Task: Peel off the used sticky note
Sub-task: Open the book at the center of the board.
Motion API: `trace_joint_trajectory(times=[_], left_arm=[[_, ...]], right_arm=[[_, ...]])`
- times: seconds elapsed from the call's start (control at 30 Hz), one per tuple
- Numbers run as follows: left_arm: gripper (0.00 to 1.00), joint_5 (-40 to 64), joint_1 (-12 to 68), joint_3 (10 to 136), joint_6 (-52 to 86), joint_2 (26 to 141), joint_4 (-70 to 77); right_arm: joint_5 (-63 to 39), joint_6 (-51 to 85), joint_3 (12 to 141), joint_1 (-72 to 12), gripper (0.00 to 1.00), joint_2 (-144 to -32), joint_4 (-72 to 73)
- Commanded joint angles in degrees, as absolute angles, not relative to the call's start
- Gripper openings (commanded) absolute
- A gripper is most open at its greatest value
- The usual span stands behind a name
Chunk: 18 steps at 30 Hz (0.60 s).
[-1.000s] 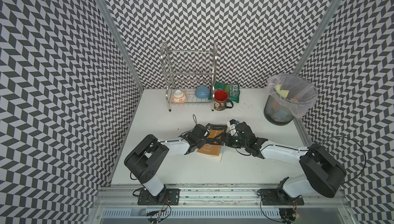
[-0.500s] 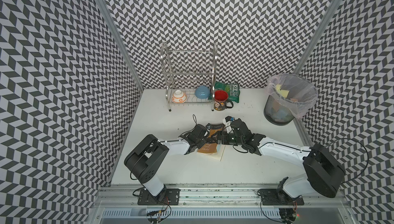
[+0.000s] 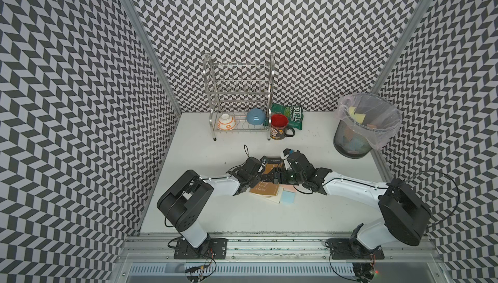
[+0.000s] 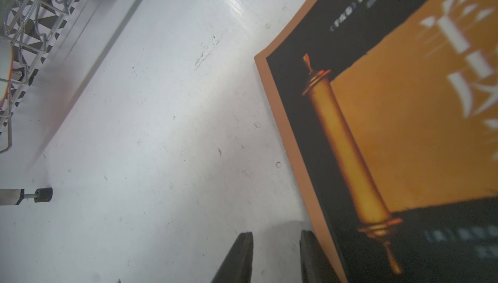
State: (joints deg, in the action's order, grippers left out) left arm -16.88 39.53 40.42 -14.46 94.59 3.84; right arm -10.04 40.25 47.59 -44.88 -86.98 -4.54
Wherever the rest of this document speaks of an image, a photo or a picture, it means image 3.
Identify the white orange bowl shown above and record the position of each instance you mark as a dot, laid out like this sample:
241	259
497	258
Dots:
226	122

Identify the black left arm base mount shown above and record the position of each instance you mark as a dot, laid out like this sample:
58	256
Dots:
215	248

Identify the black red floral mug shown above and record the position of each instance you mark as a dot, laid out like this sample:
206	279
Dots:
279	127

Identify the blue sticky note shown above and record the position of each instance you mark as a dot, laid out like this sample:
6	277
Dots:
287	197

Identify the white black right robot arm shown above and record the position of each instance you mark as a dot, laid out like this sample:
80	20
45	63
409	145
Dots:
404	216

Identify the yellow sticky notes in bin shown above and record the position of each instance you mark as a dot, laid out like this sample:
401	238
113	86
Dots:
358	117

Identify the green snack bag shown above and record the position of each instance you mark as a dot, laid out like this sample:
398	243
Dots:
293	112

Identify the black mesh trash bin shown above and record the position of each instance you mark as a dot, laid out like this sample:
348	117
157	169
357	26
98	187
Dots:
349	143

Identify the pink sticky note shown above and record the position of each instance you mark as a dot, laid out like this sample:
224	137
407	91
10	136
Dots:
289	188

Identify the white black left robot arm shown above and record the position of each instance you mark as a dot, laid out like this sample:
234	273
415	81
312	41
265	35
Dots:
184	201

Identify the aluminium front rail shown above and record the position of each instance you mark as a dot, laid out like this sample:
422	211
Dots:
270	247

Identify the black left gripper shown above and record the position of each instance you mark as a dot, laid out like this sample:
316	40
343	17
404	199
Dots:
256	181

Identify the clear plastic bin liner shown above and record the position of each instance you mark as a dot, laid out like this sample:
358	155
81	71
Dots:
383	119

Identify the blue bowl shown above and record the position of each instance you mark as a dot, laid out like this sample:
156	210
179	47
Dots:
256	117

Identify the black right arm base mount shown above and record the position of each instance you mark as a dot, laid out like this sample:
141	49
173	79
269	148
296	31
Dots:
343	249

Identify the silver metal dish rack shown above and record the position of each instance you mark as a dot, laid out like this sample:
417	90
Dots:
236	88

